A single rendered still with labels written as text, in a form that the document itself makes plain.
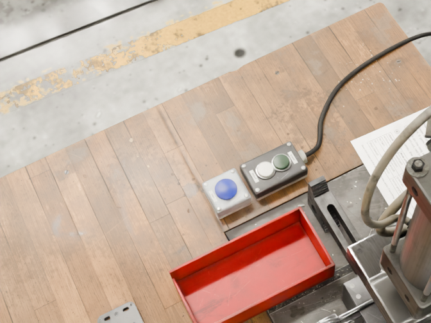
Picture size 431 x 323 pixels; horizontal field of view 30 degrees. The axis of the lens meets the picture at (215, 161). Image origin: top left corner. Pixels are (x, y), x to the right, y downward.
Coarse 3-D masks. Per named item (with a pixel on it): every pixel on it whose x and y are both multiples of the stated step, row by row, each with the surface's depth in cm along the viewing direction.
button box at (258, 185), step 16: (368, 64) 155; (320, 128) 149; (288, 144) 146; (320, 144) 147; (256, 160) 145; (272, 160) 144; (304, 160) 145; (256, 176) 144; (272, 176) 143; (288, 176) 143; (304, 176) 146; (256, 192) 142; (272, 192) 145
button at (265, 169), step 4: (260, 164) 144; (264, 164) 144; (268, 164) 144; (260, 168) 144; (264, 168) 143; (268, 168) 143; (272, 168) 143; (260, 172) 143; (264, 172) 143; (268, 172) 143; (272, 172) 143; (264, 176) 143; (268, 176) 143
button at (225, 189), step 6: (222, 180) 143; (228, 180) 143; (216, 186) 143; (222, 186) 143; (228, 186) 142; (234, 186) 142; (216, 192) 142; (222, 192) 142; (228, 192) 142; (234, 192) 142; (222, 198) 142; (228, 198) 142
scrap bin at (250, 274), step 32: (288, 224) 141; (224, 256) 139; (256, 256) 140; (288, 256) 139; (320, 256) 138; (192, 288) 138; (224, 288) 138; (256, 288) 137; (288, 288) 131; (192, 320) 133; (224, 320) 130
